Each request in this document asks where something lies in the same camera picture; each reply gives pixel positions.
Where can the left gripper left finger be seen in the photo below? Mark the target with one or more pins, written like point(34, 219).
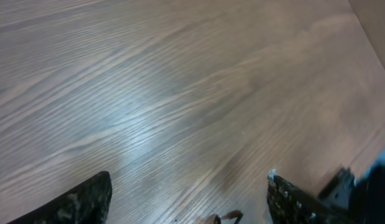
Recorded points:
point(87, 203)

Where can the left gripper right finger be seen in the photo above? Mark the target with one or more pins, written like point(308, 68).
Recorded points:
point(289, 204)

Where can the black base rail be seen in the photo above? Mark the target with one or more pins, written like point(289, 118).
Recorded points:
point(336, 194)

